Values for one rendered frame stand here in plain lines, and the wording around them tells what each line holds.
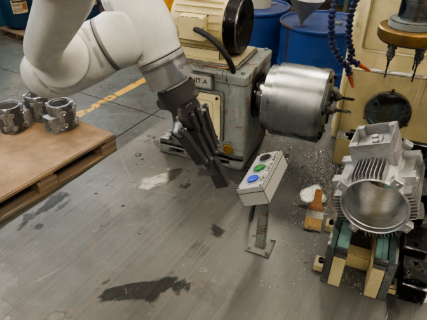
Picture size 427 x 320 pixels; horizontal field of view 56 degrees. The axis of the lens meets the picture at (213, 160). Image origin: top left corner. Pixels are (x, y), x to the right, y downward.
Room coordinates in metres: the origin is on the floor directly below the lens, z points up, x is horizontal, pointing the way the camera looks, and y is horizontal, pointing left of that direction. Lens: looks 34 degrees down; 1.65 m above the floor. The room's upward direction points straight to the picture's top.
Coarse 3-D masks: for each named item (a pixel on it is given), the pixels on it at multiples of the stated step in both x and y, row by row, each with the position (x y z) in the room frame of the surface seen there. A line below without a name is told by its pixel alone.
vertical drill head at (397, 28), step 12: (408, 0) 1.15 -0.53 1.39; (420, 0) 1.13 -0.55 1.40; (408, 12) 1.14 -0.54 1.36; (420, 12) 1.13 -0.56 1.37; (384, 24) 1.19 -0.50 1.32; (396, 24) 1.14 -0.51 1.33; (408, 24) 1.12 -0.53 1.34; (420, 24) 1.11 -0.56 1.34; (384, 36) 1.14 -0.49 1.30; (396, 36) 1.11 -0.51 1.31; (408, 36) 1.09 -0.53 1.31; (420, 36) 1.08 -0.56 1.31; (396, 48) 1.13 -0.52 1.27; (408, 48) 1.09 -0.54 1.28; (420, 48) 1.09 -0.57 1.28; (420, 60) 1.10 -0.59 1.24
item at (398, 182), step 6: (402, 144) 0.88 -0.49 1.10; (408, 144) 0.87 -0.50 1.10; (342, 180) 0.78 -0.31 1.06; (348, 180) 0.78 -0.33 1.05; (396, 180) 0.72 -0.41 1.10; (402, 180) 0.72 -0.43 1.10; (342, 186) 0.77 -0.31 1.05; (396, 186) 0.72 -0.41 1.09; (402, 186) 0.71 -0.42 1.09; (408, 222) 0.70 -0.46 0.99; (348, 228) 0.75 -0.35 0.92; (354, 228) 0.75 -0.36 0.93; (402, 228) 0.70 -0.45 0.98; (408, 228) 0.69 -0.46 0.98
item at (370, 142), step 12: (360, 132) 0.93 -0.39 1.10; (372, 132) 0.93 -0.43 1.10; (384, 132) 0.92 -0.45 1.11; (396, 132) 0.88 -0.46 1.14; (360, 144) 0.90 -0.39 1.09; (372, 144) 0.82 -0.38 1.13; (384, 144) 0.81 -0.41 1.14; (396, 144) 0.85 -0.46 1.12; (360, 156) 0.83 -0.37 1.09; (372, 156) 0.82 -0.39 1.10; (384, 156) 0.81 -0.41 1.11; (396, 156) 0.81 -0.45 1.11
